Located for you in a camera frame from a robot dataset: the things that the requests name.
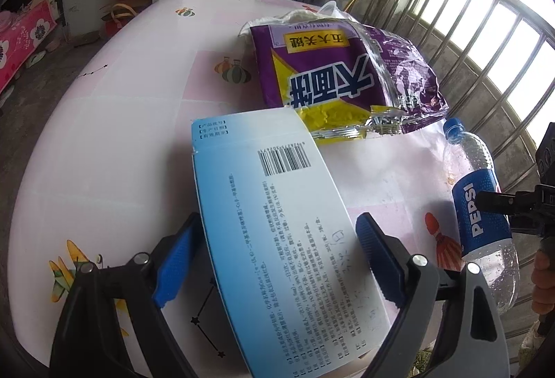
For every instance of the pale slipper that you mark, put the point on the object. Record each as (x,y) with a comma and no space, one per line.
(37,59)

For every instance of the purple snack bag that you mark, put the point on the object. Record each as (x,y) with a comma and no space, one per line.
(312,70)

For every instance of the plastic bottle with blue label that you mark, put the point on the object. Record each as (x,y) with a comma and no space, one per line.
(472,230)

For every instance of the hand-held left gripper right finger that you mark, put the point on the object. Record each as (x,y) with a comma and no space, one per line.
(377,261)

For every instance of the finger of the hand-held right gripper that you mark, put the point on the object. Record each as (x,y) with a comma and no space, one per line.
(529,204)

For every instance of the white and blue medicine box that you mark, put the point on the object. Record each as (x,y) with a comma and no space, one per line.
(282,230)

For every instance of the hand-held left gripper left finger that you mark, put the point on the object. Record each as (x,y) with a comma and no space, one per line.
(173,269)

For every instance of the fluffy white green cloth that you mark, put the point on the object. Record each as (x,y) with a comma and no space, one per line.
(531,339)

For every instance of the person's right hand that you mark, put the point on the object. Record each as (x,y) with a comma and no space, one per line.
(545,282)

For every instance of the pink floral bed cover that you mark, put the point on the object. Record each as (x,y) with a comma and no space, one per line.
(21,40)

